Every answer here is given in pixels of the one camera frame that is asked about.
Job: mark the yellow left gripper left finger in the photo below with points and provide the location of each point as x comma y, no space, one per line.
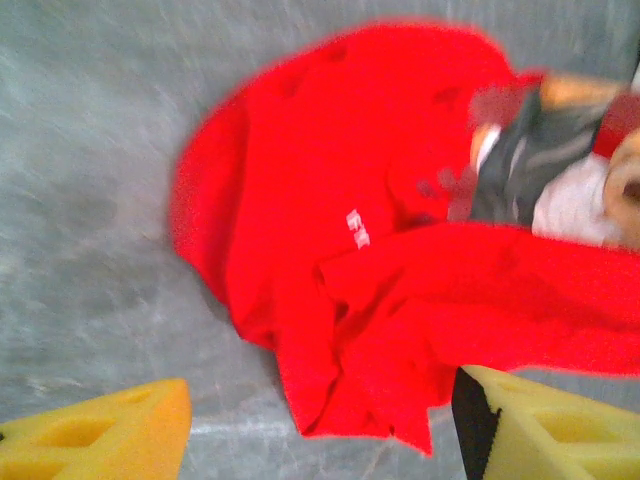
100,440

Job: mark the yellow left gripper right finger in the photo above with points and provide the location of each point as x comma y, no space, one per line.
550,440

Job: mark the white folded t-shirt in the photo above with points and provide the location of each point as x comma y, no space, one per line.
575,200

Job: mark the navy cartoon print t-shirt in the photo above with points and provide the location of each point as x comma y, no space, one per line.
530,160

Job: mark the beige and red printed t-shirt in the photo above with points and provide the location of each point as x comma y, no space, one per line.
622,150

